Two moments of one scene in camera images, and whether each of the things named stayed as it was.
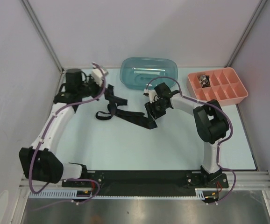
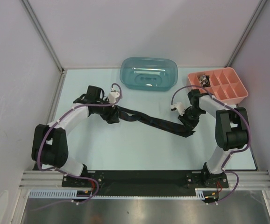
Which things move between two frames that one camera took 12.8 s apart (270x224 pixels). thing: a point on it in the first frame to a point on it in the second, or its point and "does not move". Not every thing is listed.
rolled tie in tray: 204,80 does not move
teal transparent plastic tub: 145,73 does not move
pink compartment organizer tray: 223,85 does not move
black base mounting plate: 127,183 does not move
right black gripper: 150,108 to 190,125
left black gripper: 99,89 to 111,117
